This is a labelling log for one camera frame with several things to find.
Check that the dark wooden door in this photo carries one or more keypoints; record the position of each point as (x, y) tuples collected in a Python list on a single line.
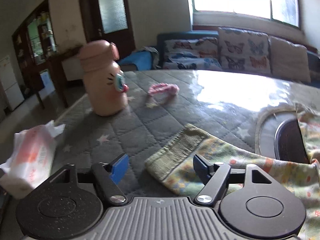
[(108, 20)]

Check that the grey cloth on sofa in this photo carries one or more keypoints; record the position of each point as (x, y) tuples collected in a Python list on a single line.
[(146, 58)]

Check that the white refrigerator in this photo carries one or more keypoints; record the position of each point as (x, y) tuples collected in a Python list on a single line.
[(9, 84)]

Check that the black round induction cooker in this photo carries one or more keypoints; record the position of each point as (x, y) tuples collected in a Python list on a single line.
[(288, 142)]

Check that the dark wooden display cabinet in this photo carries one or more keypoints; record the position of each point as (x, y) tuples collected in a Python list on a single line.
[(36, 51)]

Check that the pink cartoon water bottle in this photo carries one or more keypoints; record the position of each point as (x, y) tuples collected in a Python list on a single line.
[(103, 79)]

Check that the upright butterfly print cushion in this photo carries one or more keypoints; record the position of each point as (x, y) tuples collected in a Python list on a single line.
[(244, 51)]

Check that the left butterfly print cushion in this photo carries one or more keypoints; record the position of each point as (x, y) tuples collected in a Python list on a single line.
[(197, 54)]

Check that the blue sofa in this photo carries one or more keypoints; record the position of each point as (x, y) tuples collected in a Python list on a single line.
[(127, 63)]

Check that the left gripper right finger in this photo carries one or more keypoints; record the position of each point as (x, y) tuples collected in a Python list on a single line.
[(214, 177)]

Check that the plain beige cushion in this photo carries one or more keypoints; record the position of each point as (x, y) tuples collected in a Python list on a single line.
[(289, 61)]

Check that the grey quilted star tablecloth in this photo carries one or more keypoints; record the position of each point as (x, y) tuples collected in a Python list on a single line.
[(173, 115)]

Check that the white tissue pack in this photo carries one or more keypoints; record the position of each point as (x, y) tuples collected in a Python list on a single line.
[(31, 161)]

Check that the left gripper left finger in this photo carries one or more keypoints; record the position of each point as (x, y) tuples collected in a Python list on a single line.
[(107, 177)]

